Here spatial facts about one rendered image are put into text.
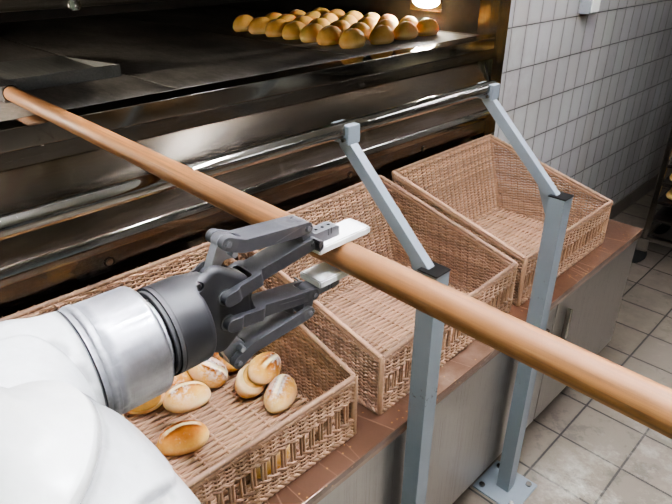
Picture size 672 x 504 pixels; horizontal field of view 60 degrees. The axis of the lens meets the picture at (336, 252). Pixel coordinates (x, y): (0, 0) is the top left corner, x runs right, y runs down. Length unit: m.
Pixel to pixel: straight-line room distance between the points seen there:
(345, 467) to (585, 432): 1.21
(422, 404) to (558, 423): 1.09
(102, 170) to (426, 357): 0.73
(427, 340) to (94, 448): 0.88
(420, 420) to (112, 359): 0.88
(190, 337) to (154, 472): 0.18
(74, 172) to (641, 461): 1.84
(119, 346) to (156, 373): 0.03
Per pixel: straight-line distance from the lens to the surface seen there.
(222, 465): 1.00
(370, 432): 1.25
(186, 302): 0.46
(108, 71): 1.53
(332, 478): 1.17
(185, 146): 1.35
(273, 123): 1.48
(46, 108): 1.16
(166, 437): 1.20
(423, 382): 1.16
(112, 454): 0.28
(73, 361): 0.42
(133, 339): 0.44
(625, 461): 2.19
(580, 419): 2.28
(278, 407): 1.25
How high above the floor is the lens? 1.46
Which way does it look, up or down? 28 degrees down
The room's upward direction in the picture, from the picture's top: straight up
